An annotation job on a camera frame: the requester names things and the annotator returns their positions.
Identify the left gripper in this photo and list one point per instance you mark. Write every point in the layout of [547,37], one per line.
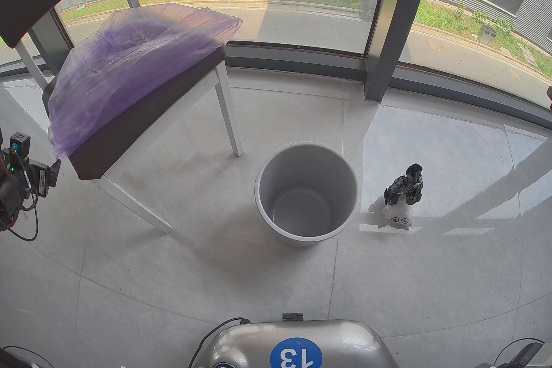
[43,178]

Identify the purple plastic bag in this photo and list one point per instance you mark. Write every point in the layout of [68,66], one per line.
[129,55]

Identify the white printed wrapper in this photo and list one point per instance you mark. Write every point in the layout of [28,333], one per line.
[399,217]

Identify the black plastic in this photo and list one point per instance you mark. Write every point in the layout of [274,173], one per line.
[407,185]

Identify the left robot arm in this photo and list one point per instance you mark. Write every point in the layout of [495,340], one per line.
[11,193]

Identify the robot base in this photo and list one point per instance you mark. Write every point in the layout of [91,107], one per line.
[258,344]

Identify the white trash bin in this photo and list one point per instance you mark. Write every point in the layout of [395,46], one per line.
[302,185]

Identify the grey chair with white legs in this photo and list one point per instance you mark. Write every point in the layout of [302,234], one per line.
[129,120]

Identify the window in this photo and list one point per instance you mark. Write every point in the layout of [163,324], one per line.
[388,34]

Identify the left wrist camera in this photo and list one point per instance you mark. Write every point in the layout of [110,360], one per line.
[19,142]

